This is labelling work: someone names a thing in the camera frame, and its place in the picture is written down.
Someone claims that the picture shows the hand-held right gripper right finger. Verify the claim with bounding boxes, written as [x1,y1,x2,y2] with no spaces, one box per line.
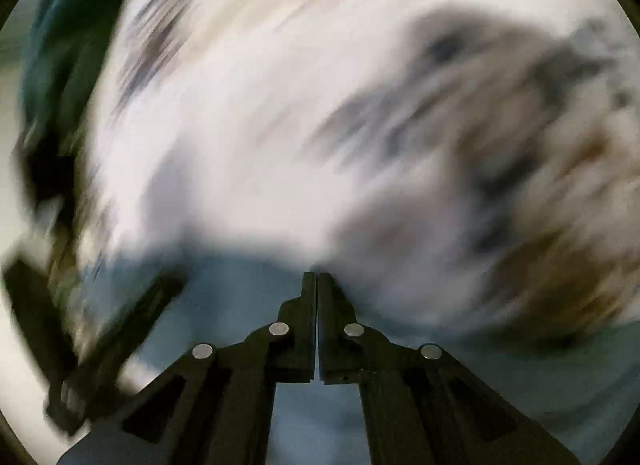
[318,272,582,465]

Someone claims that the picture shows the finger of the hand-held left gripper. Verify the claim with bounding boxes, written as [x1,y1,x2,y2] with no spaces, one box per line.
[46,272,187,436]

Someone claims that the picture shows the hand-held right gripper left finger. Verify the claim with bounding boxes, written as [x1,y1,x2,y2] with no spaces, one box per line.
[56,271,317,465]

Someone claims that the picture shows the blue denim pants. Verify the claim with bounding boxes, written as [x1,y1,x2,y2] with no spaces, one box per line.
[82,240,636,465]

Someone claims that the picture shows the floral bed blanket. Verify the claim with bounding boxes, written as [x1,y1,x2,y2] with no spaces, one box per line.
[85,0,640,346]

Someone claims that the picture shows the dark teal velvet pillow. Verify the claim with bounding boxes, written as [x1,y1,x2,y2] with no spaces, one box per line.
[22,0,126,136]

